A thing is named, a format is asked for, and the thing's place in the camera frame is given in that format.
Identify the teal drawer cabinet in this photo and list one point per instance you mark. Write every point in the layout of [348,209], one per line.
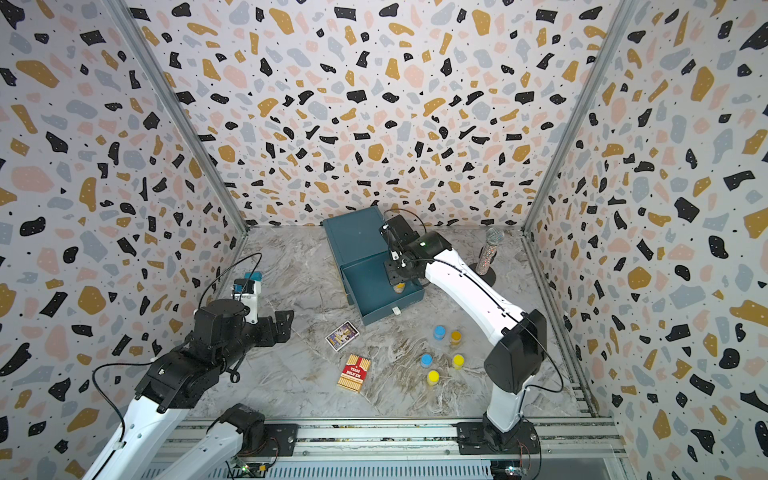
[353,237]

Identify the circuit board with wires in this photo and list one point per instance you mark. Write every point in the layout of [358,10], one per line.
[241,469]

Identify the yellow paint can left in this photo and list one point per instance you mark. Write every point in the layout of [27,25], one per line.
[433,377]

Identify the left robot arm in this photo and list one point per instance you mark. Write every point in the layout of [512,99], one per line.
[224,332]

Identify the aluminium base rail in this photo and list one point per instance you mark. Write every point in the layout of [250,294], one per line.
[551,448]

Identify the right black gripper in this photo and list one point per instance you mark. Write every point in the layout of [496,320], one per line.
[389,267]

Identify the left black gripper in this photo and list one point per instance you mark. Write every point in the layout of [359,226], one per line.
[271,337]

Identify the yellow paint can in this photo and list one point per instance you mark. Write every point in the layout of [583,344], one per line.
[458,361]
[433,377]

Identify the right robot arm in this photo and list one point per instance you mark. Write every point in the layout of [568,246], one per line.
[518,338]

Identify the purple card pack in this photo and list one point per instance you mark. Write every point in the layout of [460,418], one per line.
[341,336]

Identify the blue paint can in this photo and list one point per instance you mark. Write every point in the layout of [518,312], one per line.
[426,360]
[439,333]

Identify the red Texas Hold'em card box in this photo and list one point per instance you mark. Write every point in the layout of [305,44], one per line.
[354,373]

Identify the sprinkle-filled tube on black base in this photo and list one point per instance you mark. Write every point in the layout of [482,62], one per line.
[494,238]

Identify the teal block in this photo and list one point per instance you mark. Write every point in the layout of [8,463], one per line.
[255,276]

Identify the teal top drawer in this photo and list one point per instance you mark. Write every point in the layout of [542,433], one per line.
[368,288]

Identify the yellow paint can right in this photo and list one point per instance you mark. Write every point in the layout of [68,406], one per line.
[458,361]

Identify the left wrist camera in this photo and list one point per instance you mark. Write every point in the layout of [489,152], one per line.
[247,292]

